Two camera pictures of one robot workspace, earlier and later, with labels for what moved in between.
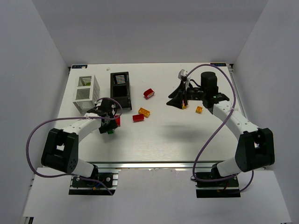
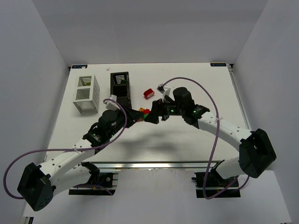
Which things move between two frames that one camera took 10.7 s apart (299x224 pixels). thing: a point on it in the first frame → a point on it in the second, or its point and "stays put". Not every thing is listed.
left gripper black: [107, 126] → [130, 113]
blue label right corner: [219, 64] stays put
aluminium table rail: [156, 164] stays put
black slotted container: [120, 89] stays put
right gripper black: [184, 95] → [159, 110]
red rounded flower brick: [148, 93] stays put
